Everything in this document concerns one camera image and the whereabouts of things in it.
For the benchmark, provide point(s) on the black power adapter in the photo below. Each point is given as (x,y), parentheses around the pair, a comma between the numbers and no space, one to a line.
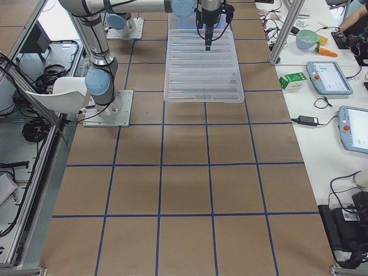
(308,120)

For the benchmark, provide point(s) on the aluminium frame post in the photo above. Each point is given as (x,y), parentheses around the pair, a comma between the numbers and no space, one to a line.
(285,30)

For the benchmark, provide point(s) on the orange toy carrot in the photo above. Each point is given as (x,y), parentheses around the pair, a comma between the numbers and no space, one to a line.
(326,52)

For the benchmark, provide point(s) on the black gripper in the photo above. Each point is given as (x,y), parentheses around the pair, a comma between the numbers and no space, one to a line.
(209,16)

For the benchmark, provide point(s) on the white plastic chair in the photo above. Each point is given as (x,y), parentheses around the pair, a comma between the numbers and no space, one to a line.
(68,95)

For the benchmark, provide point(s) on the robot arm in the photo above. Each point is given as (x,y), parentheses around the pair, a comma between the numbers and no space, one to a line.
(100,80)

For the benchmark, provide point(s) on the green white carton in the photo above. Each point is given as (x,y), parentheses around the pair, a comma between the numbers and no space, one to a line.
(292,81)

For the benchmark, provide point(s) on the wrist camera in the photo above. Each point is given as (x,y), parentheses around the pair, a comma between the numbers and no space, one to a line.
(228,10)

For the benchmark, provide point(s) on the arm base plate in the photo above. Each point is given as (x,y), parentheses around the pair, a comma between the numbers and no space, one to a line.
(121,29)
(117,113)

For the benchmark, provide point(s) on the green bowl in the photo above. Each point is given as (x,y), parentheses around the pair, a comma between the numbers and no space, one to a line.
(305,39)

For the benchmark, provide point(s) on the blue teach pendant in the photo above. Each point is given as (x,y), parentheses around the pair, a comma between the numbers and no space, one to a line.
(328,78)
(352,124)

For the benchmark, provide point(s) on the clear plastic box lid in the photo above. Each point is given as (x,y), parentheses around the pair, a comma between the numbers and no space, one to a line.
(194,74)

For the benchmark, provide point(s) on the yellow toy corn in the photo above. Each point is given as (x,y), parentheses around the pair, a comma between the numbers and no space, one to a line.
(322,40)

